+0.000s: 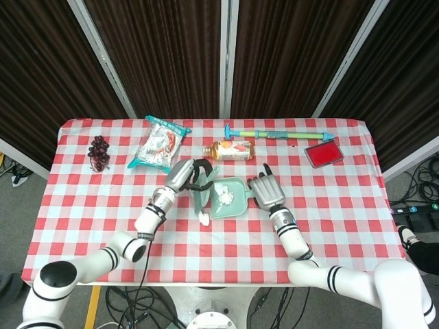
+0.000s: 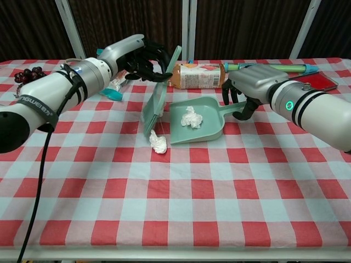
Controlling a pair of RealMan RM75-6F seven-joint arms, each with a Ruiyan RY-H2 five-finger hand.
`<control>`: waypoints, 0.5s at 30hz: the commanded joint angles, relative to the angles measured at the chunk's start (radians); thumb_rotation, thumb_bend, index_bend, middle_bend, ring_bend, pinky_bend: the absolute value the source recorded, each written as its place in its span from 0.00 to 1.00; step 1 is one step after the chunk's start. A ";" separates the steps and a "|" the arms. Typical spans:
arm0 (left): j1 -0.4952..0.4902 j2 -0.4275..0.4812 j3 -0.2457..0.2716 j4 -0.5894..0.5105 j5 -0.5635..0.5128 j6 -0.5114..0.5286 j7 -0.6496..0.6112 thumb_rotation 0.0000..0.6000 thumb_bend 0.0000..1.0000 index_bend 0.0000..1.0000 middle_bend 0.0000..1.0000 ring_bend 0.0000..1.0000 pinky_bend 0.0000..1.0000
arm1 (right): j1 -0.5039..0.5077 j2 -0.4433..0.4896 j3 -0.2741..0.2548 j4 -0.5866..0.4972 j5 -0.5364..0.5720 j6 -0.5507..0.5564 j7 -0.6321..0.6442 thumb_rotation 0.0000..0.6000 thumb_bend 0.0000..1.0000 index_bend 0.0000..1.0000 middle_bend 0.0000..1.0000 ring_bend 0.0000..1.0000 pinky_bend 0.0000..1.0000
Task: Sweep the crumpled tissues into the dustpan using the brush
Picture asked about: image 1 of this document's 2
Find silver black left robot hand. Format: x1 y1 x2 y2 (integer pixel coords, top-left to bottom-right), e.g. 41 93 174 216
164 158 215 193

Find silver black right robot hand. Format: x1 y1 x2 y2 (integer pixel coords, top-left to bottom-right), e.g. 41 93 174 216
246 163 287 212

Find green plastic dustpan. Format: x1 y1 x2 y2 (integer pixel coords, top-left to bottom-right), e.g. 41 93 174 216
207 176 258 220

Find green hand broom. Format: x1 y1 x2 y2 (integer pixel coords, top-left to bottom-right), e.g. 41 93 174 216
192 166 220 220

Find teal clear snack bag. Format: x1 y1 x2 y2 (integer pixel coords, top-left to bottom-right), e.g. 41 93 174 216
126 114 191 175

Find tea bottle with label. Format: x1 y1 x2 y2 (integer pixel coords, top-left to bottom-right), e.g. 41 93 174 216
202 139 257 162

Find green blue toy water pump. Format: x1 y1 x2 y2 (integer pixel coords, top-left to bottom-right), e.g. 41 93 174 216
224 123 335 141

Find red ink pad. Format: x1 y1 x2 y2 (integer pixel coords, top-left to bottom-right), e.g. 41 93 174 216
303 139 345 169

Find red white checkered tablecloth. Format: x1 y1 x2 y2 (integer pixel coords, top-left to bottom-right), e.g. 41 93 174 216
21 118 407 285

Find dark purple grape bunch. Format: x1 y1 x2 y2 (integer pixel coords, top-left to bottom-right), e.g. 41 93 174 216
87 135 111 172

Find brown partition panel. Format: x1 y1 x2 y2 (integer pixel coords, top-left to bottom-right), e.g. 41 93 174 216
230 0 375 119
84 0 222 119
320 0 439 172
0 0 130 169

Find white black sneaker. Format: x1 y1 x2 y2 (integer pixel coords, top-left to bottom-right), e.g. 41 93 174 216
396 224 418 256

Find black power strip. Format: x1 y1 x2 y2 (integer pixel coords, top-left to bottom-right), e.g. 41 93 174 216
390 202 439 216

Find black trouser leg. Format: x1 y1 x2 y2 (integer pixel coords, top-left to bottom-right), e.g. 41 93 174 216
407 239 439 277

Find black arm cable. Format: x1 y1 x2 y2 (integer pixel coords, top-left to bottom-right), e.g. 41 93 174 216
137 236 155 287

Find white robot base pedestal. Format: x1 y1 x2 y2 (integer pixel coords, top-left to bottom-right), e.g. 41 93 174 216
161 286 272 329

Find white partition post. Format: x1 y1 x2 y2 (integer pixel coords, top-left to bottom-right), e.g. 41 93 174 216
67 0 138 119
217 0 240 119
311 0 394 119

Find black floor cable bundle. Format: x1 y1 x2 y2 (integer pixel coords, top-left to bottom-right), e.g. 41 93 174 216
102 286 188 329

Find white partition base rail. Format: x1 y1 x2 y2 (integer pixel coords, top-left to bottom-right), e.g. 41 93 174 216
0 136 51 181
382 135 439 182

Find black coiled floor cables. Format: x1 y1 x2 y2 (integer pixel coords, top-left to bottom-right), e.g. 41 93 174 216
390 154 439 206

